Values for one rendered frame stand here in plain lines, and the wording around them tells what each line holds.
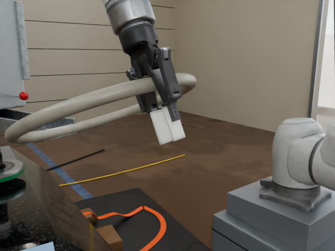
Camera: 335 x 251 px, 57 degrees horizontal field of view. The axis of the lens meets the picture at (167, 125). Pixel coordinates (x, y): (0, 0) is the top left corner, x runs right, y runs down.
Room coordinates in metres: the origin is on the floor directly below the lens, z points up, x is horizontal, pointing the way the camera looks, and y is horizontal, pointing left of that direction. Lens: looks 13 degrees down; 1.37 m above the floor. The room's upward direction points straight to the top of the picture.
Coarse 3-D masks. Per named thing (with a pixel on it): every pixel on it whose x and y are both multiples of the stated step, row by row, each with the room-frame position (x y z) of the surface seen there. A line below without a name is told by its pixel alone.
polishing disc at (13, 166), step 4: (4, 160) 1.26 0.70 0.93; (8, 160) 1.26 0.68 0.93; (12, 160) 1.26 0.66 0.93; (16, 160) 1.26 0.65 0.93; (8, 164) 1.21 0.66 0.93; (12, 164) 1.21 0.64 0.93; (16, 164) 1.21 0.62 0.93; (20, 164) 1.21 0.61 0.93; (4, 168) 1.17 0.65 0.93; (8, 168) 1.17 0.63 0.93; (12, 168) 1.17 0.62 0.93; (16, 168) 1.17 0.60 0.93; (20, 168) 1.18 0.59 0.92; (0, 172) 1.12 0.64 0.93; (4, 172) 1.12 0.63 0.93; (8, 172) 1.12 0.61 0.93; (12, 172) 1.13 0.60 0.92; (16, 172) 1.15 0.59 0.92; (0, 176) 1.09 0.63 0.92; (4, 176) 1.10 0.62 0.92
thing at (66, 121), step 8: (8, 112) 1.18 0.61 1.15; (16, 112) 1.14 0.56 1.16; (24, 112) 1.11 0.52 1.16; (0, 120) 1.00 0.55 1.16; (8, 120) 0.97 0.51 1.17; (16, 120) 0.95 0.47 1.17; (64, 120) 0.98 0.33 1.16; (72, 120) 0.96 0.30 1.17; (0, 128) 1.00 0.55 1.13; (40, 128) 0.87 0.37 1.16; (48, 128) 1.02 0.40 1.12
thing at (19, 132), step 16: (144, 80) 0.60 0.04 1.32; (192, 80) 0.72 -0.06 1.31; (80, 96) 0.57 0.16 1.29; (96, 96) 0.56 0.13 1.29; (112, 96) 0.57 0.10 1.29; (128, 96) 0.59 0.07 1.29; (48, 112) 0.56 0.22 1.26; (64, 112) 0.56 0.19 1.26; (128, 112) 1.01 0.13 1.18; (16, 128) 0.60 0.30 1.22; (32, 128) 0.58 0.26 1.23; (64, 128) 0.92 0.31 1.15; (80, 128) 0.96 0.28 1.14
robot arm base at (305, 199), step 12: (264, 180) 1.07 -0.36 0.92; (264, 192) 1.00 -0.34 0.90; (276, 192) 0.97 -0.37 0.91; (288, 192) 0.94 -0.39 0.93; (300, 192) 0.92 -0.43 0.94; (312, 192) 0.93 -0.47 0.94; (324, 192) 0.98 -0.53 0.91; (288, 204) 0.93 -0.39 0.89; (300, 204) 0.90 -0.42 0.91; (312, 204) 0.90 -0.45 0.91
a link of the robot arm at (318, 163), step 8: (328, 128) 0.86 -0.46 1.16; (328, 136) 0.83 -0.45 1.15; (320, 144) 0.88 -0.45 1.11; (328, 144) 0.83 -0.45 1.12; (312, 152) 0.88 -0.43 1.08; (320, 152) 0.86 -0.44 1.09; (328, 152) 0.82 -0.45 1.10; (312, 160) 0.87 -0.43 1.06; (320, 160) 0.85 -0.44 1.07; (328, 160) 0.82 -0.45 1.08; (312, 168) 0.87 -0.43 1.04; (320, 168) 0.84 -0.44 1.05; (328, 168) 0.82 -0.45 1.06; (312, 176) 0.87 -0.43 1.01; (320, 176) 0.84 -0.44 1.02; (328, 176) 0.82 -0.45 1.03; (320, 184) 0.87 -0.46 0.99; (328, 184) 0.83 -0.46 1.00
